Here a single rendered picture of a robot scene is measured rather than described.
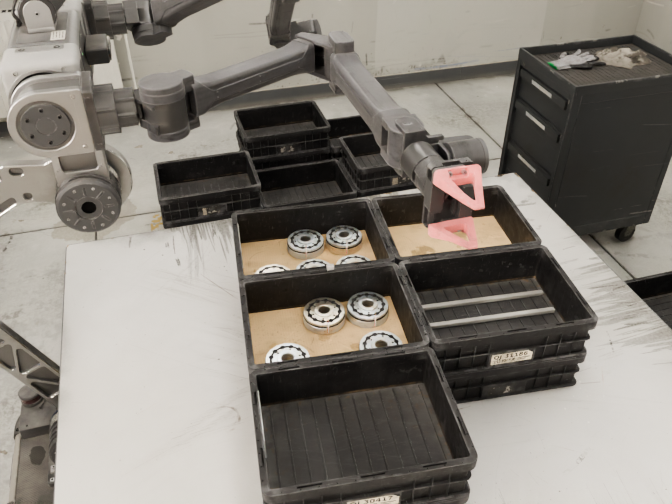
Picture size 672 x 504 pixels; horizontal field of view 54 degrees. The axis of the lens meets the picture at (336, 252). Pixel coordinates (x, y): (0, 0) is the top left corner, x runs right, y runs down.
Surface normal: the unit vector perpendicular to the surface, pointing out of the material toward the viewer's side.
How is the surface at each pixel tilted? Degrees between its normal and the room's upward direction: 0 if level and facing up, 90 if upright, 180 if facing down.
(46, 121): 90
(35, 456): 0
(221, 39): 90
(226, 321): 0
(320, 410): 0
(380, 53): 90
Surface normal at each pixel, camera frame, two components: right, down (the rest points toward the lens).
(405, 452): 0.00, -0.79
